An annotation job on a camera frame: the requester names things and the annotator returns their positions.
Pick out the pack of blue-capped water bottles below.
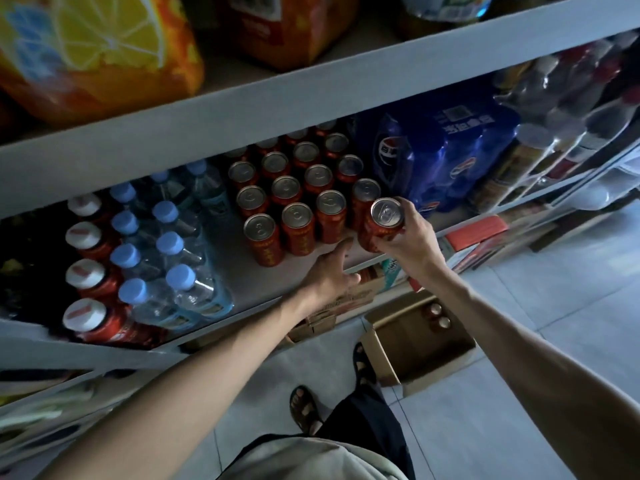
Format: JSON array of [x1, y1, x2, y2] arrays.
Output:
[[109, 159, 236, 331]]

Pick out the person's right dark sandal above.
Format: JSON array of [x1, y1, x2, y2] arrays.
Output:
[[352, 342, 379, 388]]

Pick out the grey metal shelf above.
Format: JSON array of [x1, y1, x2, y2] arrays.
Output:
[[0, 0, 640, 471]]

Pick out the orange drink pack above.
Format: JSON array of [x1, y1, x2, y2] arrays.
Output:
[[222, 0, 361, 73]]

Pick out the red and white carton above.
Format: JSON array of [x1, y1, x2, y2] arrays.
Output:
[[407, 214, 511, 293]]

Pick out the person's right hand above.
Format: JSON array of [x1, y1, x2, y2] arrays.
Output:
[[371, 197, 450, 284]]

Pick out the clear plastic bag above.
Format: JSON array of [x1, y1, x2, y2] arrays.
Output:
[[575, 159, 640, 211]]

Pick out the stack of colourful packets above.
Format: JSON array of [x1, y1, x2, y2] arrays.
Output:
[[0, 369, 126, 465]]

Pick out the person's dark sandal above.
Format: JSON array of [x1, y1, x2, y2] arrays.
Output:
[[289, 385, 323, 435], [352, 342, 379, 388]]

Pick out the tan printed carton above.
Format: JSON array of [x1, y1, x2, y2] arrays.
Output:
[[305, 267, 381, 325]]

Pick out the person's left dark sandal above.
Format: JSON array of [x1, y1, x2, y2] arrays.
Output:
[[289, 385, 323, 435]]

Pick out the shrink-wrapped pack of gold tins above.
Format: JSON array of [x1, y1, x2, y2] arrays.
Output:
[[467, 122, 586, 215]]

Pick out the pack of red-capped clear bottles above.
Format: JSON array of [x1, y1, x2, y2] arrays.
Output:
[[492, 29, 640, 181]]

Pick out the dark shorts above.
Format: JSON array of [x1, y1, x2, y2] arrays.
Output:
[[235, 379, 416, 480]]

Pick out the person's left forearm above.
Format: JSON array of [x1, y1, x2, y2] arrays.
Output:
[[39, 289, 321, 480]]

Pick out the yellow lemon-print drink pack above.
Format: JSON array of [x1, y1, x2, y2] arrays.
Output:
[[0, 0, 206, 127]]

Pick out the group of red cans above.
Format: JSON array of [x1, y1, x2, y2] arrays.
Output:
[[222, 119, 383, 268]]

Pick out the white blue-printed carton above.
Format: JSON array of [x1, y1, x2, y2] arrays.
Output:
[[382, 257, 409, 288]]

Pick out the person's left hand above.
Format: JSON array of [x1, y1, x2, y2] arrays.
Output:
[[299, 238, 362, 315]]

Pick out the blue cola bottle pack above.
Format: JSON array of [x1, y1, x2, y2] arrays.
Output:
[[357, 89, 521, 218]]

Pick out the brown flat carton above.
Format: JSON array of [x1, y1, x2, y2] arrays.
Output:
[[287, 314, 339, 343]]

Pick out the person's right forearm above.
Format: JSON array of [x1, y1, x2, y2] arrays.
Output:
[[425, 267, 640, 480]]

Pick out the pack of yellow-capped dark bottles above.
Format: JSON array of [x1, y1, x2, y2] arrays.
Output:
[[0, 209, 71, 321]]

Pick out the clear labelled bottle pack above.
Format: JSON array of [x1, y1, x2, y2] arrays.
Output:
[[397, 0, 496, 41]]

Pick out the pack of white-capped red bottles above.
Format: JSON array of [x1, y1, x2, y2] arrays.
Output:
[[62, 193, 166, 348]]

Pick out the brown cardboard box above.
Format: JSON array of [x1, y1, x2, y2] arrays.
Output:
[[361, 289, 477, 398]]

